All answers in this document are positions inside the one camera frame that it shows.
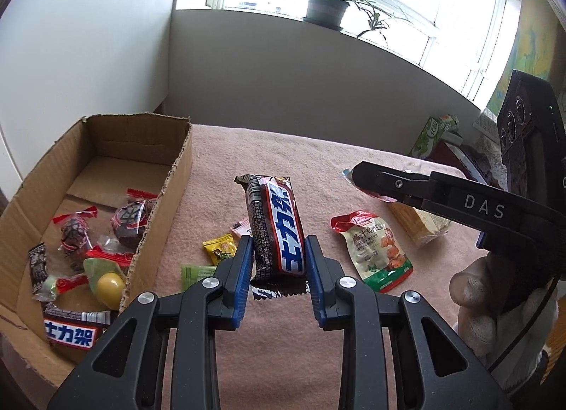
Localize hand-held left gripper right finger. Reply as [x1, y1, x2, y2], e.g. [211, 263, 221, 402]
[304, 235, 514, 410]

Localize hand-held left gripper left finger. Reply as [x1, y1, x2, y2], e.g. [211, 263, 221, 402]
[46, 235, 255, 410]

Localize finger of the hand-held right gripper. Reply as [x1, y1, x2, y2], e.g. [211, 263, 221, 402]
[352, 161, 551, 240]

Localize sliced bread loaf package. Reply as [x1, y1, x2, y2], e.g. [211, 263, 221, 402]
[340, 167, 452, 247]

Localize small yellow snack packet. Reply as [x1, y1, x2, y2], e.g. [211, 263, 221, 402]
[202, 233, 237, 266]

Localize small pale green packet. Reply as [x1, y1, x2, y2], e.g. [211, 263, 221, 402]
[180, 263, 217, 291]

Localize small pink sachet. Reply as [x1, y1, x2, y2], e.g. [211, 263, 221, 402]
[229, 218, 252, 240]

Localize dark chocolate bar blue print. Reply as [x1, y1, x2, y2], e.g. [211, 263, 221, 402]
[42, 301, 113, 351]
[234, 174, 310, 300]

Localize red green chicken snack pouch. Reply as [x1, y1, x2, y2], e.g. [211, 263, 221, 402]
[331, 211, 414, 293]

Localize brown cardboard box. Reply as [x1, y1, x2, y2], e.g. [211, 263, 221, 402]
[0, 114, 194, 386]

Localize dark plum candy red wrapper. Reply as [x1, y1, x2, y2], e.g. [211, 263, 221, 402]
[52, 206, 99, 260]
[86, 188, 161, 266]

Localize yellow jelly ball packet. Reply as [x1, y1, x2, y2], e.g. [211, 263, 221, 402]
[83, 257, 129, 310]

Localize green candy red wrapper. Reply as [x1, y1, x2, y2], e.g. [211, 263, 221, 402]
[33, 273, 91, 302]

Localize small dark chocolate bar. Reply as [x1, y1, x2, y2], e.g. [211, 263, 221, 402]
[29, 243, 48, 293]

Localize person's right hand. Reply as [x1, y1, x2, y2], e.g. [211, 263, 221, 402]
[450, 255, 560, 362]

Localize dark wooden box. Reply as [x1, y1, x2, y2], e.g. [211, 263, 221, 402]
[431, 141, 502, 190]

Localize green drink carton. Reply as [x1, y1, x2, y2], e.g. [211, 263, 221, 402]
[410, 114, 461, 160]

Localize pink blanket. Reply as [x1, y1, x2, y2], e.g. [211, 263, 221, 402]
[124, 124, 505, 410]

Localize potted spider plant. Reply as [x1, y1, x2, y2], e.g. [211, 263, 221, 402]
[303, 0, 410, 48]

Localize white cabinet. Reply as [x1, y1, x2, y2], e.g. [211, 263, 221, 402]
[0, 0, 178, 198]

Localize wall map poster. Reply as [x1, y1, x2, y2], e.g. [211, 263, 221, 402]
[486, 7, 560, 116]

